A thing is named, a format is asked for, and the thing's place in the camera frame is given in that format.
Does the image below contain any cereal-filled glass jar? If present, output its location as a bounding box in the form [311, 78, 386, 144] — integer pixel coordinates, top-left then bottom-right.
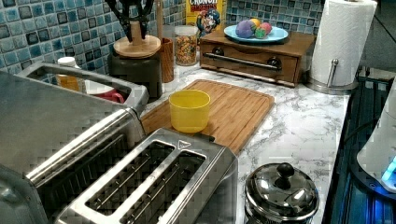
[175, 25, 198, 66]

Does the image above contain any light blue plate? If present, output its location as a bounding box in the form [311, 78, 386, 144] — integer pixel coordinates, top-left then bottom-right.
[223, 25, 289, 44]

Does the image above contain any yellow plastic cup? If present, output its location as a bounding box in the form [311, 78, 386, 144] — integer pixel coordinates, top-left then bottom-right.
[168, 90, 211, 133]

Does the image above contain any round wooden lid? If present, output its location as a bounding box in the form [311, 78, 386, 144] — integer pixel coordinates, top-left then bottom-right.
[114, 21, 161, 59]

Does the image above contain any purple toy fruit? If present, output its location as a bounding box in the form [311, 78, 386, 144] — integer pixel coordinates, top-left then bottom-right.
[235, 20, 256, 38]

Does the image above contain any yellow cereal box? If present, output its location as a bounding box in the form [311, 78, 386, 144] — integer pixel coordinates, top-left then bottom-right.
[186, 0, 227, 37]

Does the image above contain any wooden drawer box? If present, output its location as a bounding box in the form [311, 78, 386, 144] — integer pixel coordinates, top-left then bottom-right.
[200, 31, 316, 88]

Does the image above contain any steel paper towel holder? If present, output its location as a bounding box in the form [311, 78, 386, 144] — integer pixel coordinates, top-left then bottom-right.
[304, 59, 359, 95]

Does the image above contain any black tea container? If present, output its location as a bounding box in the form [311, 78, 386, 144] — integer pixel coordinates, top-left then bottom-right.
[107, 52, 163, 102]

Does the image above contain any wooden utensil cup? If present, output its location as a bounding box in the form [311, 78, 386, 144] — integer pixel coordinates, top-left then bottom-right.
[160, 37, 174, 83]

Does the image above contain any steel kettle with lid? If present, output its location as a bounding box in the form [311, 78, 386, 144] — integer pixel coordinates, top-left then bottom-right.
[245, 162, 319, 224]

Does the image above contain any orange bottle white cap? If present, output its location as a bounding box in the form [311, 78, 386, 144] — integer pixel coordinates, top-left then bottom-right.
[56, 57, 82, 91]

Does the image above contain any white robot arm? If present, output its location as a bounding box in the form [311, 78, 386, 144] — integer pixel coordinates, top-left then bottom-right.
[106, 0, 395, 194]

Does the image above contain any silver two-slot toaster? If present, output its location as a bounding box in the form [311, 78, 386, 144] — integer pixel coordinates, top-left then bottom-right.
[55, 128, 238, 224]

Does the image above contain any bamboo cutting board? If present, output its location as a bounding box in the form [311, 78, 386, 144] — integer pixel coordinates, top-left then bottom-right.
[140, 78, 276, 156]

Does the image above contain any paper towel roll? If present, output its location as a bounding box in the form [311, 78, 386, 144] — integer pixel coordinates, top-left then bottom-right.
[311, 0, 377, 86]

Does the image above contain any silver toaster oven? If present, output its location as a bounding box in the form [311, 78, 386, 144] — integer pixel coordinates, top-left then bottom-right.
[0, 63, 149, 224]

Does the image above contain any yellow toy lemon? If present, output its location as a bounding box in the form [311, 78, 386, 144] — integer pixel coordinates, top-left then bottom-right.
[250, 18, 261, 27]

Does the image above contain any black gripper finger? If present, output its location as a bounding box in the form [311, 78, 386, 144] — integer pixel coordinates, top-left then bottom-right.
[137, 0, 155, 39]
[106, 0, 133, 42]

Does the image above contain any red toy strawberry right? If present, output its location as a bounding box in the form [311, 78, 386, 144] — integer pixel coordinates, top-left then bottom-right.
[261, 22, 272, 35]

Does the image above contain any red mug white interior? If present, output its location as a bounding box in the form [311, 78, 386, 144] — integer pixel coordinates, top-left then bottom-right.
[85, 80, 124, 104]

